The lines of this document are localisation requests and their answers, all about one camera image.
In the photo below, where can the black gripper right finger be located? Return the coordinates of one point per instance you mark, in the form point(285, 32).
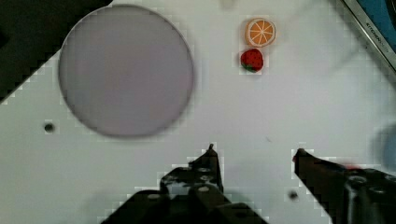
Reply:
point(349, 196)

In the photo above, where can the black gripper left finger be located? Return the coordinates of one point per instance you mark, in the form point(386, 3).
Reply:
point(187, 195)

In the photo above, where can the round lilac plate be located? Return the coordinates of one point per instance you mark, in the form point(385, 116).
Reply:
point(126, 71)

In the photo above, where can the small red strawberry toy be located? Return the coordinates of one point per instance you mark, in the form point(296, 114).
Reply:
point(252, 60)

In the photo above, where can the orange slice toy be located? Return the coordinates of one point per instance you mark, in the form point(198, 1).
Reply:
point(259, 32)

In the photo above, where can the black toaster oven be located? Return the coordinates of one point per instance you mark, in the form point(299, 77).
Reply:
point(375, 20)

